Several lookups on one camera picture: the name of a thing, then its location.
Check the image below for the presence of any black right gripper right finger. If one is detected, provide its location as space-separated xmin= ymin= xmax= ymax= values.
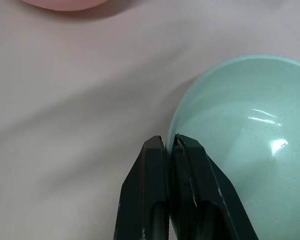
xmin=170 ymin=133 xmax=255 ymax=240

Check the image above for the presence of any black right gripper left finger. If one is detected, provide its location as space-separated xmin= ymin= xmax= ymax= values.
xmin=113 ymin=135 xmax=171 ymax=240

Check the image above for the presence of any green bowl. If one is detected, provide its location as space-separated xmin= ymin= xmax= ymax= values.
xmin=166 ymin=54 xmax=300 ymax=240

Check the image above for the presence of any pink bowl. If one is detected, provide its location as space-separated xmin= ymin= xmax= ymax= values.
xmin=21 ymin=0 xmax=108 ymax=12

